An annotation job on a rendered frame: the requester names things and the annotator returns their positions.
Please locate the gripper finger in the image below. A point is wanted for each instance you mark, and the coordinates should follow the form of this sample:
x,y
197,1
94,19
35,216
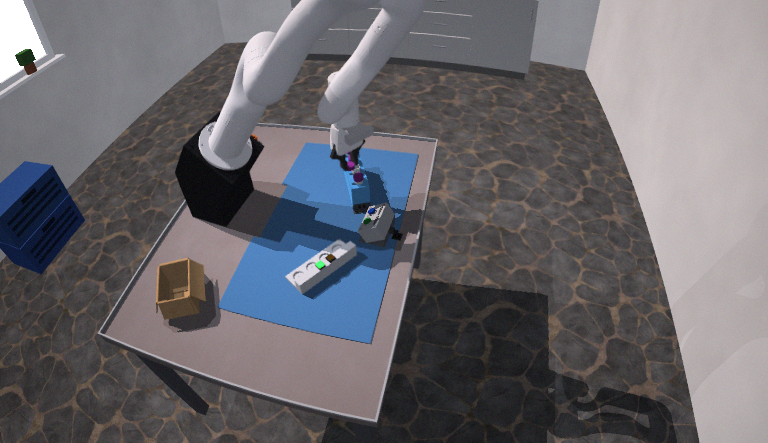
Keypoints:
x,y
343,161
354,154

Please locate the grey control panel with blue and green buttons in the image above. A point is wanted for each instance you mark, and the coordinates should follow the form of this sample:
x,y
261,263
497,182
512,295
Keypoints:
x,y
378,225

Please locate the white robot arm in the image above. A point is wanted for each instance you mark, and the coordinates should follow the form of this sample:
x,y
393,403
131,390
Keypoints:
x,y
265,82

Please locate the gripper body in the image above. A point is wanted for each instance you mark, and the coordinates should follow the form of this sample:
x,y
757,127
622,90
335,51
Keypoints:
x,y
337,137

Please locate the open brown cardboard box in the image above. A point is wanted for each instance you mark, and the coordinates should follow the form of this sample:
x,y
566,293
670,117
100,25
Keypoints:
x,y
176,279

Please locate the blue flat mat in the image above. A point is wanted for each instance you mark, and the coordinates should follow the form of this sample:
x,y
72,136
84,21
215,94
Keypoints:
x,y
314,211

